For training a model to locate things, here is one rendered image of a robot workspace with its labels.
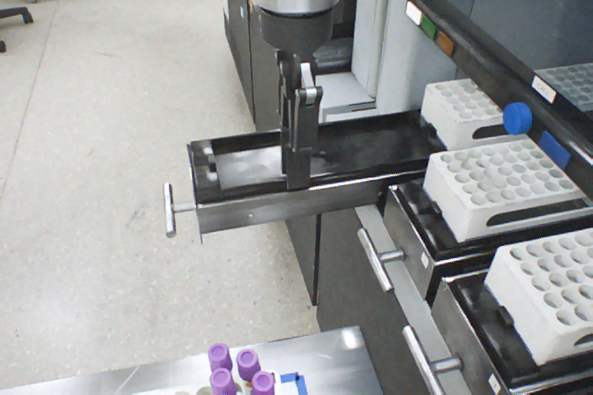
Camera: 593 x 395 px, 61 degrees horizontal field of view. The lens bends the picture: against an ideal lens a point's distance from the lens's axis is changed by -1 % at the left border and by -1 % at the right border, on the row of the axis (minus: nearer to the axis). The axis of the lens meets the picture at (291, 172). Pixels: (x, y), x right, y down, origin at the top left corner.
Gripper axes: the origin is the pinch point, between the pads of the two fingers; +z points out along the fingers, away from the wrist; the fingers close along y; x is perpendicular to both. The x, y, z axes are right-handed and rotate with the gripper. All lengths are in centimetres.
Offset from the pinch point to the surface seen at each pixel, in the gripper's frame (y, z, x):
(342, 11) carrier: 39.4, -1.3, -19.1
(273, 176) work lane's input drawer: 1.6, 4.0, 2.6
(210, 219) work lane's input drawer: -2.2, 6.1, 11.7
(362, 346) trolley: -25.7, 2.4, 0.0
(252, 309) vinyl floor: 37, 84, 3
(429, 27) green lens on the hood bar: 4.0, -13.9, -17.7
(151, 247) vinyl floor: 67, 84, 31
